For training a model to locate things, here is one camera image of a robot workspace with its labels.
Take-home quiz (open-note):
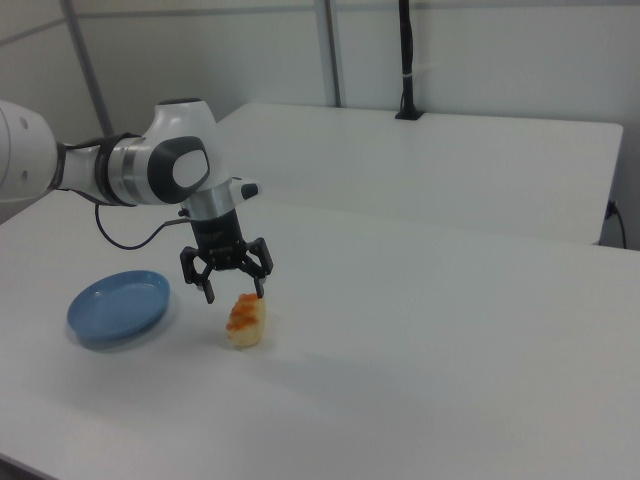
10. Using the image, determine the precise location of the blue plastic plate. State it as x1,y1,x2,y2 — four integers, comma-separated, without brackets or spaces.
66,269,173,351

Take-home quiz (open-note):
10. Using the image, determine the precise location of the black camera pole with clamp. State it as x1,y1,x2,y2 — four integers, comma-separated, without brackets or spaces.
394,0,427,122

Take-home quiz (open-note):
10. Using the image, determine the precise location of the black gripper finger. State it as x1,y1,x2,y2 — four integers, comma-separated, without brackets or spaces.
179,245,218,306
239,237,275,301

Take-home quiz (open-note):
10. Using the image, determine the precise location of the orange glazed bread loaf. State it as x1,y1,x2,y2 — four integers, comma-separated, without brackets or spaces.
224,292,268,352

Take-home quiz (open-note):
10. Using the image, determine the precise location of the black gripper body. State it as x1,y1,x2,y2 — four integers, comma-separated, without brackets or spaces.
191,208,250,274

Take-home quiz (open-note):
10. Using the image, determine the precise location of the black power cable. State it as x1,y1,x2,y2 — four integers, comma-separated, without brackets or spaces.
604,199,629,249

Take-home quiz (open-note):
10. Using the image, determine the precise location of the grey metal partition post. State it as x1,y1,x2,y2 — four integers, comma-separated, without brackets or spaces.
58,0,115,137
314,0,347,107

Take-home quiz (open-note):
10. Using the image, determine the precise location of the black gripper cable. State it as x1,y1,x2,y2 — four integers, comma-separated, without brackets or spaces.
94,203,197,251

